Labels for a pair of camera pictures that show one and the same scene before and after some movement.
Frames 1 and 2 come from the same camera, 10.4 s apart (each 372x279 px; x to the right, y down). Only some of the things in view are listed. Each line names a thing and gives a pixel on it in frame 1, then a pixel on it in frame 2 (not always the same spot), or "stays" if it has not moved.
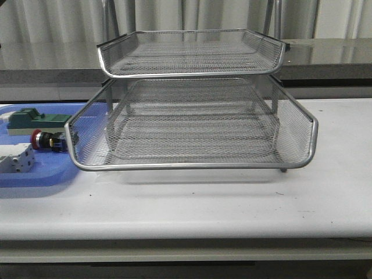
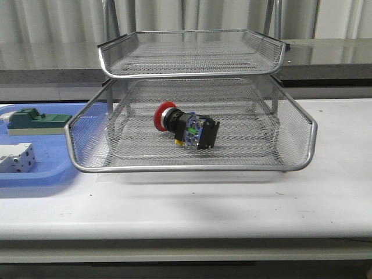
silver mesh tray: (190, 123) stays
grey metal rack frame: (191, 99) stays
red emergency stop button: (56, 142) -> (190, 129)
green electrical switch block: (29, 120) stays
